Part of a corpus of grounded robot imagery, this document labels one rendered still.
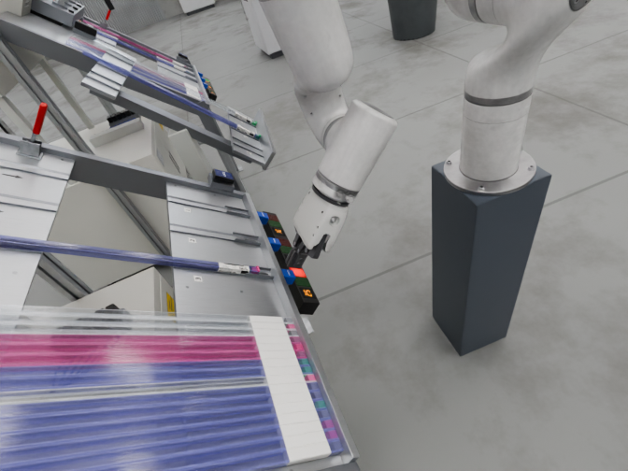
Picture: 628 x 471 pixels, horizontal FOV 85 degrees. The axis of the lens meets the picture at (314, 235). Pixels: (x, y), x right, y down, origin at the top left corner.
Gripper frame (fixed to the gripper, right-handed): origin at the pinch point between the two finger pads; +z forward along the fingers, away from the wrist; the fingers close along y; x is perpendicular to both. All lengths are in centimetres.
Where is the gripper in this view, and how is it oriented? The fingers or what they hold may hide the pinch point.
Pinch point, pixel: (296, 258)
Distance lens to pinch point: 69.7
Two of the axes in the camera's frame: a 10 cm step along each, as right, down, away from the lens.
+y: -3.5, -5.9, 7.3
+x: -8.3, -1.7, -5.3
